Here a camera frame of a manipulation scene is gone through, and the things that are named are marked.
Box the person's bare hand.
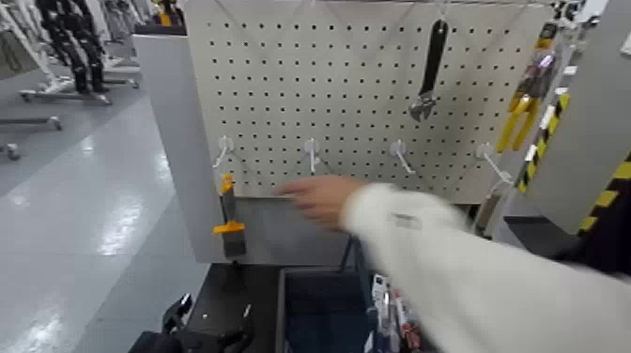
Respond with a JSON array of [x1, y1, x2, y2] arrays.
[[275, 176, 364, 233]]

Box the white robot stand frame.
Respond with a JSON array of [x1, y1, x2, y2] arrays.
[[0, 0, 75, 95]]

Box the white-sleeved forearm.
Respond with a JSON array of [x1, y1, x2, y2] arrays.
[[340, 183, 631, 353]]

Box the grey metal base panel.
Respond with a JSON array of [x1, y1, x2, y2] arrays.
[[226, 195, 474, 268]]

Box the grey floor stand bar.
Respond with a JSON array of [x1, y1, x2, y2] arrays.
[[0, 115, 64, 131]]

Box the white pegboard hook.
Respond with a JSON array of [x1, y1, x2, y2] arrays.
[[389, 139, 416, 177], [302, 137, 322, 175], [212, 135, 236, 170], [474, 143, 515, 185]]

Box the dark plastic crate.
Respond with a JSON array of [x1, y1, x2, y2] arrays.
[[274, 266, 395, 353]]

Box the grey wheeled stand base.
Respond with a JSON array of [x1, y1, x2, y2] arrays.
[[19, 87, 114, 106]]

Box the beige perforated pegboard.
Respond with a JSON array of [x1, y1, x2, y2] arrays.
[[183, 0, 556, 205]]

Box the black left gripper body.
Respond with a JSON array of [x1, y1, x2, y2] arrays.
[[128, 329, 226, 353]]

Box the grey side partition panel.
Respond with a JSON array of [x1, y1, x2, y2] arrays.
[[131, 33, 229, 265]]

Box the orange black scraper tool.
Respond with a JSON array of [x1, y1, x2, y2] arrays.
[[212, 173, 248, 260]]

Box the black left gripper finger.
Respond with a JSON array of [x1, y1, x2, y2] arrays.
[[162, 294, 193, 334], [218, 304, 255, 353]]

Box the yellow and black machine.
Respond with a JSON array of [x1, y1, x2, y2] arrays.
[[152, 0, 188, 28]]

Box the white tool package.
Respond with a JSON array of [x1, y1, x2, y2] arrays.
[[369, 273, 395, 353]]

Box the black humanoid robot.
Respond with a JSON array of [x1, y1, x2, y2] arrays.
[[35, 0, 111, 95]]

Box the black adjustable wrench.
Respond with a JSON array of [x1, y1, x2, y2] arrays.
[[408, 18, 450, 123]]

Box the green metal stand frame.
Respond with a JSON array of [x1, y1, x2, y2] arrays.
[[337, 235, 376, 316]]

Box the green trowel with wooden handle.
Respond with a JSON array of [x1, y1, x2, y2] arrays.
[[473, 189, 505, 237]]

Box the yellow-handled pliers in package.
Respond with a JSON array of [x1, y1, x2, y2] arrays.
[[497, 22, 562, 154]]

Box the white humanoid robot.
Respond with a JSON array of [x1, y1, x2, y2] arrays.
[[100, 0, 154, 45]]

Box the grey panel with hazard stripes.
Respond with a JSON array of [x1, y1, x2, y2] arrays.
[[515, 0, 631, 237]]

